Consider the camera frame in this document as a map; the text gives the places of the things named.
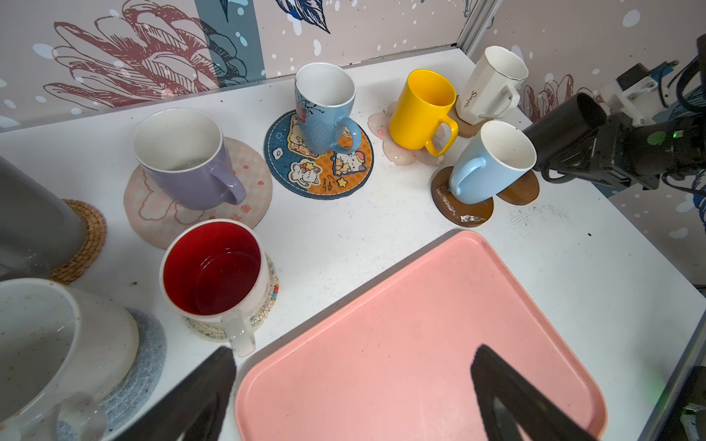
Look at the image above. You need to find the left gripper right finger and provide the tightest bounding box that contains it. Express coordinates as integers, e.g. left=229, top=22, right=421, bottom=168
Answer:
left=470, top=345, right=595, bottom=440

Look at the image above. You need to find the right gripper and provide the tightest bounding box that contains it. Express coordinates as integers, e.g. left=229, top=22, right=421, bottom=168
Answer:
left=539, top=114, right=705, bottom=189

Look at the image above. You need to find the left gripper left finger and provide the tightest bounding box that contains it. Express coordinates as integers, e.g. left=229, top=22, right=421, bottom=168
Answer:
left=119, top=347, right=236, bottom=440

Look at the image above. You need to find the black mug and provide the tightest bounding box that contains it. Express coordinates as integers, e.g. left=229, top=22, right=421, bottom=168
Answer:
left=523, top=92, right=608, bottom=171

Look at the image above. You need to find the grey woven round coaster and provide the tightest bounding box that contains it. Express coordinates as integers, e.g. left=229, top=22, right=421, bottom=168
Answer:
left=56, top=309, right=167, bottom=440

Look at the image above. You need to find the beige woven round coaster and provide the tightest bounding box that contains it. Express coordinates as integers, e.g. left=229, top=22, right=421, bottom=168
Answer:
left=182, top=255, right=279, bottom=343

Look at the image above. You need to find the brown round wooden coaster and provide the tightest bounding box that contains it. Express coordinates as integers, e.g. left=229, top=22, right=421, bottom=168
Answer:
left=498, top=170, right=541, bottom=206

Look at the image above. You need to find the pink serving tray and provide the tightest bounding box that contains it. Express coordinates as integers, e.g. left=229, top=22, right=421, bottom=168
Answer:
left=235, top=232, right=608, bottom=440

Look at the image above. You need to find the white blue mug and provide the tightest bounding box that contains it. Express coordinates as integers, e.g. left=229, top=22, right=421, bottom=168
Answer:
left=449, top=121, right=537, bottom=205

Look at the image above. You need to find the red interior white mug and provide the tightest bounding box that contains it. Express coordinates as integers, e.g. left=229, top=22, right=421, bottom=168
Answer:
left=159, top=219, right=270, bottom=358

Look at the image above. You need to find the white mug front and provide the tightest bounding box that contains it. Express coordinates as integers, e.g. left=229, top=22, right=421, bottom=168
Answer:
left=1, top=279, right=139, bottom=440

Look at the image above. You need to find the cork flower coaster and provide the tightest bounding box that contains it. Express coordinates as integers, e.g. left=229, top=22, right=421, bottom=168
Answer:
left=449, top=106, right=488, bottom=139

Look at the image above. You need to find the dark glossy round coaster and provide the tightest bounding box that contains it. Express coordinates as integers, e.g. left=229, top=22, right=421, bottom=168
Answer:
left=430, top=166, right=495, bottom=228

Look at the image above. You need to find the pink bunny round coaster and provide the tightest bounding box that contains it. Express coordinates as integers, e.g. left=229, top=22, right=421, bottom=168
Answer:
left=123, top=137, right=273, bottom=249

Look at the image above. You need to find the rattan round coaster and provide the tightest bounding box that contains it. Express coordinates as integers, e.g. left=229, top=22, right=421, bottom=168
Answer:
left=50, top=200, right=108, bottom=285

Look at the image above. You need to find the yellow mug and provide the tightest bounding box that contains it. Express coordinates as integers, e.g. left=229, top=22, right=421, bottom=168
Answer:
left=389, top=69, right=459, bottom=157

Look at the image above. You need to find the grey mug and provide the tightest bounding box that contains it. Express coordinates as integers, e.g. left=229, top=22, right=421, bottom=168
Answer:
left=1, top=159, right=86, bottom=281

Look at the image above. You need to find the pink flower coaster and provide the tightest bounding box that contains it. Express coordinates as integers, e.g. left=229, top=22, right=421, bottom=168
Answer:
left=368, top=101, right=445, bottom=166

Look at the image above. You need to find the lavender mug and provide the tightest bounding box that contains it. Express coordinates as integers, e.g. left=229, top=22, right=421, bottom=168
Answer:
left=132, top=108, right=247, bottom=211

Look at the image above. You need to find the blue cartoon round coaster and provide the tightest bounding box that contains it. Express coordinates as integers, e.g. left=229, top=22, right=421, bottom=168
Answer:
left=263, top=110, right=374, bottom=200

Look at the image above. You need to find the light blue mug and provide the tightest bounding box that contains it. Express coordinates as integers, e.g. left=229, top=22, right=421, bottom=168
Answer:
left=294, top=62, right=362, bottom=155

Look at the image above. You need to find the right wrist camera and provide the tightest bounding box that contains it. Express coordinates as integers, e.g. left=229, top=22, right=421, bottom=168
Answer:
left=599, top=61, right=680, bottom=127

